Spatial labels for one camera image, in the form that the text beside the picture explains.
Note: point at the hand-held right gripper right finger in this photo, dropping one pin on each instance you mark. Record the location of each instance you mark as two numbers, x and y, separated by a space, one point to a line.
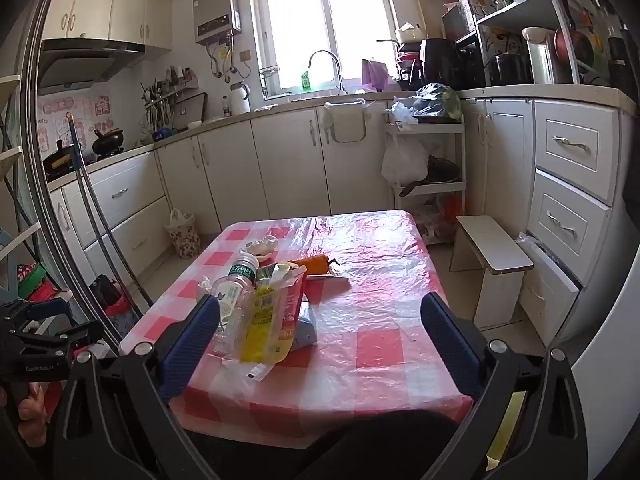
450 342

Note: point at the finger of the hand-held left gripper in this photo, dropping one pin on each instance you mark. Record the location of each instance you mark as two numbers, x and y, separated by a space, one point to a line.
82 332

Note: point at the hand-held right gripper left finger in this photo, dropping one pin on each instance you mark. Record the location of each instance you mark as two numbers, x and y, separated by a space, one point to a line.
192 342

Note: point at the clear plastic bottle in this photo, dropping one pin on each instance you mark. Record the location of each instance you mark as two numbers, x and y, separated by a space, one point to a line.
232 300

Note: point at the yellow snack packet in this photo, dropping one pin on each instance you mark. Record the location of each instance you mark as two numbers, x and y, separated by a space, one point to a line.
270 320

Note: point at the pale yellow bin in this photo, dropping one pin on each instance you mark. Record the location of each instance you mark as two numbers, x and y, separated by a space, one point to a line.
510 420

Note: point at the blue packet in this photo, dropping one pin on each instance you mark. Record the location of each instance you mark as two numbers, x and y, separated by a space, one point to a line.
305 330

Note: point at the large orange peel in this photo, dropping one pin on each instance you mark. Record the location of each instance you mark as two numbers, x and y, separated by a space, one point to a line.
317 264

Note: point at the person's left hand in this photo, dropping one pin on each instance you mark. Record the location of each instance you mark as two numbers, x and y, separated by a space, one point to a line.
32 407

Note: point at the black floor bag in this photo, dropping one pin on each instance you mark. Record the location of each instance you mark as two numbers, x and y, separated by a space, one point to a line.
105 292

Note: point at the red white checked tablecloth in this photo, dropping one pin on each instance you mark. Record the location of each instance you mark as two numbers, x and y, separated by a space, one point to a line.
380 280

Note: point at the floral bag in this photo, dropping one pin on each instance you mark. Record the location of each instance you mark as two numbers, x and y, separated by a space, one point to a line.
184 237

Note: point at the white wooden stool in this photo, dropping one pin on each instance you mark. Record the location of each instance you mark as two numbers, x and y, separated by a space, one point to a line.
492 245

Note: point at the translucent plastic bag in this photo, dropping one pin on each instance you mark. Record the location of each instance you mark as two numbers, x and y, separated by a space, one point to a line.
430 225

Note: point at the red printed leaflet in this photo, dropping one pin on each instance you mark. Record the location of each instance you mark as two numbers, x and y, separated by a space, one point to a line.
337 275

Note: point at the red plastic bag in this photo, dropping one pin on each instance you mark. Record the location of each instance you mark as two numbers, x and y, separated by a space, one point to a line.
450 207

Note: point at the mop pole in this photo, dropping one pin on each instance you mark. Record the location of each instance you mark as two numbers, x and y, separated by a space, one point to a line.
87 185

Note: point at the black wok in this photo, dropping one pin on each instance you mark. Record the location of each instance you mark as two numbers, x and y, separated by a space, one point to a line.
442 172

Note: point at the black frying pan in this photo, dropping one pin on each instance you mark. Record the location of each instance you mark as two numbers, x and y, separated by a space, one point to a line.
60 160

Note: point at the white plastic bag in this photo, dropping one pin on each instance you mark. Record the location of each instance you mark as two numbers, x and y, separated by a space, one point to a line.
402 160

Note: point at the black clay pot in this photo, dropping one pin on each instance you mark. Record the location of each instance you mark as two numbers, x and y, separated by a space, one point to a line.
107 142

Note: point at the white base cabinets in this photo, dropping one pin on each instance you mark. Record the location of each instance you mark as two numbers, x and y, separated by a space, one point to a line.
285 160

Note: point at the white rolling shelf cart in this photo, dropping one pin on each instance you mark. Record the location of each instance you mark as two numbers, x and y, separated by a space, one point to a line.
425 129

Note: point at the white drawer unit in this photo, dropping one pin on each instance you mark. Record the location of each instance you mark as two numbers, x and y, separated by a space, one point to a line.
575 150

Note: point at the dark cutting board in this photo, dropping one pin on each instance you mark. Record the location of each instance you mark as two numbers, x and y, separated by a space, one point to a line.
192 110

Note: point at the utensil rack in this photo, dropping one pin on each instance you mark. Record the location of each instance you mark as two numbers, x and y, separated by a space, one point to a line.
160 105

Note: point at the dark bag of vegetables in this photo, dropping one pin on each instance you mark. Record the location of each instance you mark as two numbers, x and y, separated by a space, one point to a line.
432 100

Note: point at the white thermos jug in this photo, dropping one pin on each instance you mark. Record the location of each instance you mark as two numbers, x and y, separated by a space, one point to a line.
240 100

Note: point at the white towel rack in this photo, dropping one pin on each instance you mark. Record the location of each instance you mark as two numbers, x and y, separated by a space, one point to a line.
345 107

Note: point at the range hood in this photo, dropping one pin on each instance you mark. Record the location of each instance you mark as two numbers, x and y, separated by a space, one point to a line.
80 60

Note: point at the black air fryer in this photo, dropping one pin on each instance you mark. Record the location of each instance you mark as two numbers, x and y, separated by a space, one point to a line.
437 65

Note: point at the black rice cooker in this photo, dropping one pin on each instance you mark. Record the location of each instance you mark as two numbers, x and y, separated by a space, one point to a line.
507 70

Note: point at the purple bag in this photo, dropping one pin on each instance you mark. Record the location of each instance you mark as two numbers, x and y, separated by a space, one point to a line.
375 74

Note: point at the green dish soap bottle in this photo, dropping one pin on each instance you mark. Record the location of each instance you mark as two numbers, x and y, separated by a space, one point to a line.
305 82

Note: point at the chrome faucet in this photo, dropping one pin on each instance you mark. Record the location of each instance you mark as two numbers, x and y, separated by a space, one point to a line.
339 67

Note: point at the steel kettle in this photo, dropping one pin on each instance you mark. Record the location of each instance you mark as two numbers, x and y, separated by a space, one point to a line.
540 57

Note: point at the white cooking pot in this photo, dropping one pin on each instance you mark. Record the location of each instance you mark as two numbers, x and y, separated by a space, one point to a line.
410 35

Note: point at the red pan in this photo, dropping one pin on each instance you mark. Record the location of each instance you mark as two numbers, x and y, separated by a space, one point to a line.
572 47

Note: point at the black microwave oven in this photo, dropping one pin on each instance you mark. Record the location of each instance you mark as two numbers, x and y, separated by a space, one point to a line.
457 22

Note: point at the grey water heater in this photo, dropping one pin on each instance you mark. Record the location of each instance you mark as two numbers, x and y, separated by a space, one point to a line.
215 10

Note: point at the window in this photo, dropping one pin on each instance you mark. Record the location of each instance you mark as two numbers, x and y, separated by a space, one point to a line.
300 25

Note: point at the white counter shelf rack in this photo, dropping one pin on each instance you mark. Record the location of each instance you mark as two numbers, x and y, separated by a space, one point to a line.
520 12

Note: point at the pink wall stickers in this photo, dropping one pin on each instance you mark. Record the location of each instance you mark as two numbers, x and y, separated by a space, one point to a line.
55 115

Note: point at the white wall cabinets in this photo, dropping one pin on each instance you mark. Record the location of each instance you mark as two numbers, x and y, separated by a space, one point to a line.
95 7

